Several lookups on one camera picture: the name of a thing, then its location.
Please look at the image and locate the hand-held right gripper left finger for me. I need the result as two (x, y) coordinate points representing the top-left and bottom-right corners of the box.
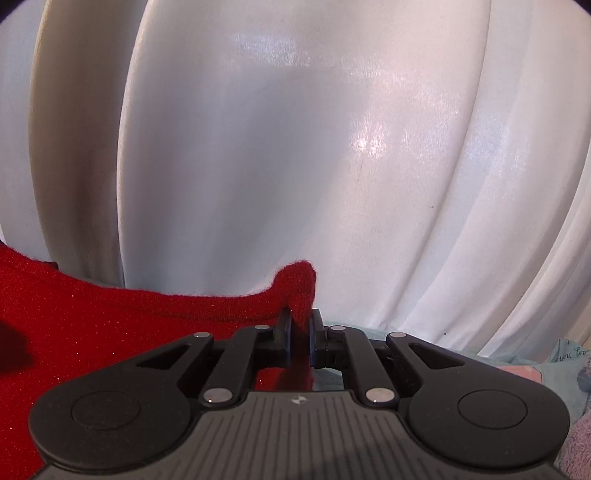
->
(137, 308), (293, 407)

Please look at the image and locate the red knitted cardigan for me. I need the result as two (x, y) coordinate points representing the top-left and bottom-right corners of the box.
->
(0, 242), (319, 480)

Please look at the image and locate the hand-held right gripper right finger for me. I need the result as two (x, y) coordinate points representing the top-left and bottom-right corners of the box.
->
(311, 308), (463, 408)

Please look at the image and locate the purple plush toy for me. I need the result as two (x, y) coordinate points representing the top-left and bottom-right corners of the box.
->
(554, 413), (591, 480)

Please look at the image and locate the white curtain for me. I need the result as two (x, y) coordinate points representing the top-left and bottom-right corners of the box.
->
(0, 0), (591, 360)

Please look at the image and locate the light blue printed bed sheet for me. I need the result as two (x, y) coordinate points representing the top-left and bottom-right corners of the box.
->
(314, 320), (591, 467)

